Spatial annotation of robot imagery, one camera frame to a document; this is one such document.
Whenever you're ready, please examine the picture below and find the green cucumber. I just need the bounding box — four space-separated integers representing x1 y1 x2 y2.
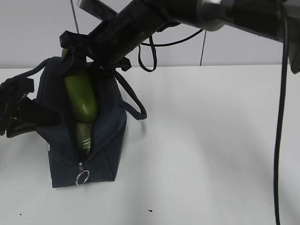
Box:
63 59 99 123

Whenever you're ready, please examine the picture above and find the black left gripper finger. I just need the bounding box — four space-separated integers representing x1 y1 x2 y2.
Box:
15 97 60 131

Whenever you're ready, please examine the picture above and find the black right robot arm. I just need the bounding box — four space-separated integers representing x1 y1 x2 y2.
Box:
60 0 300 77

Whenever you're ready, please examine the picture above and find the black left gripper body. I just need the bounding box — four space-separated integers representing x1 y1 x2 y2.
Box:
0 76 34 136

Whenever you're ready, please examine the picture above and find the glass container with green lid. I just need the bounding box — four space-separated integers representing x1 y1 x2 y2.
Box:
75 122 92 155

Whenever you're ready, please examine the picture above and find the dark blue zipper lunch bag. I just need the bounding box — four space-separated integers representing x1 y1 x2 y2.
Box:
4 57 147 188

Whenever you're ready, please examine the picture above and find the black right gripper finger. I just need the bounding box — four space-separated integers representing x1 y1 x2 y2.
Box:
87 62 115 101
60 47 75 77

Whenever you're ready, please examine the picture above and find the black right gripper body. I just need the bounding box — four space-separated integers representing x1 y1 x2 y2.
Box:
60 21 131 71

